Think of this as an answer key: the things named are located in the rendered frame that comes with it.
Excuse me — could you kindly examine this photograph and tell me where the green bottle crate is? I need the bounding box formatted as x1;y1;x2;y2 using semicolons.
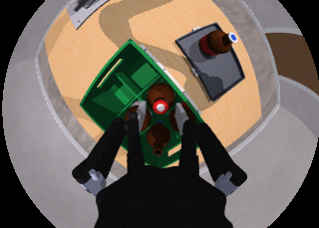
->
80;39;204;168

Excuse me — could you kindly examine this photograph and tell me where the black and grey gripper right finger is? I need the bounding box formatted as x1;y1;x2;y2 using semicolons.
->
174;103;247;205

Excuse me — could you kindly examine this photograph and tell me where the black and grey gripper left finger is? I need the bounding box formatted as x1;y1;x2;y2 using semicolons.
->
72;101;152;206

